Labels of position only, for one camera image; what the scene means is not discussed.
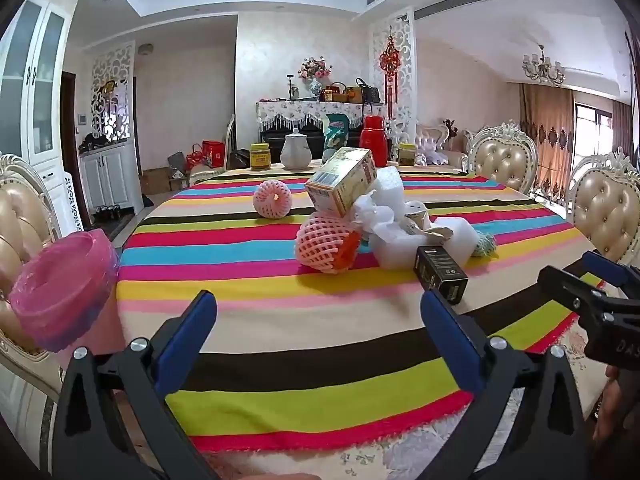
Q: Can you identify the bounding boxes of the white plastic wrap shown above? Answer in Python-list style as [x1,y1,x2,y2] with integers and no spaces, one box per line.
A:
[349,190,395,240]

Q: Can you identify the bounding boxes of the small yellow lid jar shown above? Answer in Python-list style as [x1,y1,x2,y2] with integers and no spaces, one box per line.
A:
[398,143,416,166]

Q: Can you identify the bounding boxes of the beige tufted chair far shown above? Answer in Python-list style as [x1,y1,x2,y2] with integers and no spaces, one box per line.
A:
[466,120,538,195]

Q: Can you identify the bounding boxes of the brown curtain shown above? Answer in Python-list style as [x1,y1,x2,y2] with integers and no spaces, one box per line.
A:
[520,84,575,204]

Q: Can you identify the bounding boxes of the beige tufted chair left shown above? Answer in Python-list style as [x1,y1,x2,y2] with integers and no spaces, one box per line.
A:
[0,154,62,400]

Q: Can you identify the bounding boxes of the beige tufted chair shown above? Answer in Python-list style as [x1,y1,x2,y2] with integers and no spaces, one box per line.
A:
[0,154,62,400]
[466,120,538,195]
[565,146,639,264]

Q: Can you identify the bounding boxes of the pink lined trash bin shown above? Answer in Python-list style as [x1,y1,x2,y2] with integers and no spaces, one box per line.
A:
[9,229,125,356]

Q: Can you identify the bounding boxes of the black small box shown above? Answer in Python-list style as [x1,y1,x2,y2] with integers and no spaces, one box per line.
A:
[413,246,469,306]

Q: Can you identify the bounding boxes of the piano with lace cover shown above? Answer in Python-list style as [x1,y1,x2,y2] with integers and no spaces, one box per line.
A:
[255,100,386,145]

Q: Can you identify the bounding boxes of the striped colourful tablecloth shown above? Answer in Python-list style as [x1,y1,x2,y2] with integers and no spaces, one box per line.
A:
[116,167,590,453]

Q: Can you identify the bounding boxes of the flower vase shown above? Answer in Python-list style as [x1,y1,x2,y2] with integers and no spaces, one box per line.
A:
[297,56,332,100]

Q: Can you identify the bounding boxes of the white tall glass cabinet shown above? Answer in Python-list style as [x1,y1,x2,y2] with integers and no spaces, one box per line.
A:
[1,0,81,236]

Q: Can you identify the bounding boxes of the white dining chair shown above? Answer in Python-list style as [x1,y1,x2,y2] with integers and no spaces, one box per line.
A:
[186,115,235,186]

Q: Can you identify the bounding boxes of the yellow printed cardboard box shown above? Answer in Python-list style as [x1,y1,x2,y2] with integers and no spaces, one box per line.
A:
[305,146,378,218]

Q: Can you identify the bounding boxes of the red thermos jug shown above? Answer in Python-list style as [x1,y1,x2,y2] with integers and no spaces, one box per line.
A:
[359,115,388,168]

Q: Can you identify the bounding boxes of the chandelier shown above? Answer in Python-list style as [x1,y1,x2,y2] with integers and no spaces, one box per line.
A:
[522,44,566,87]

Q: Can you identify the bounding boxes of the person right hand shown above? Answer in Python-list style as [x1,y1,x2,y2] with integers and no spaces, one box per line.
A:
[592,365,639,444]

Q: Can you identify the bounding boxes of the red chinese knot ornament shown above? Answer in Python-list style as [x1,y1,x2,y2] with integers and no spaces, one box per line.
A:
[378,35,401,116]

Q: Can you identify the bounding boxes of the white low cabinet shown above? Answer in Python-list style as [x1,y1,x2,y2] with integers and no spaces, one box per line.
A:
[79,141,143,214]

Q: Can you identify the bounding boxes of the cream paper bag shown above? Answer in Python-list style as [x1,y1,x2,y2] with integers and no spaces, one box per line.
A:
[399,200,454,246]

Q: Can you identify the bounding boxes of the orange fruit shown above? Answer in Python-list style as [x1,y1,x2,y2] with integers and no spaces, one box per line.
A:
[294,212,361,274]

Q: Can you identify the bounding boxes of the red gift bags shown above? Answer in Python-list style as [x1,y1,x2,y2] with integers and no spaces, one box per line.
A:
[186,140,226,171]

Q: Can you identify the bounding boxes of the white foam block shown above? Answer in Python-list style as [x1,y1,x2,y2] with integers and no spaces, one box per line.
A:
[371,166,405,219]
[369,217,480,270]

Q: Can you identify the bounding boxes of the green white foam net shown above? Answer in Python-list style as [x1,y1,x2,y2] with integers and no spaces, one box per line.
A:
[472,231,497,258]

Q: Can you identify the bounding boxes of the pink foam net ball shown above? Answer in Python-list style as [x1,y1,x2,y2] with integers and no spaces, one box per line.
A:
[253,179,293,219]

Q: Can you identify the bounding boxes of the green snack bag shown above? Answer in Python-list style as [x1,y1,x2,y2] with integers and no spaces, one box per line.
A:
[322,113,349,162]

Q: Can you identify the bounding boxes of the beige tufted chair near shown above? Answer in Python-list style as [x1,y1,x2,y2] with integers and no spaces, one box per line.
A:
[565,146,639,264]

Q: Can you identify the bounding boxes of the yellow lidded jar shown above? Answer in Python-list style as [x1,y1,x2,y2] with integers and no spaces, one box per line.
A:
[250,143,271,171]

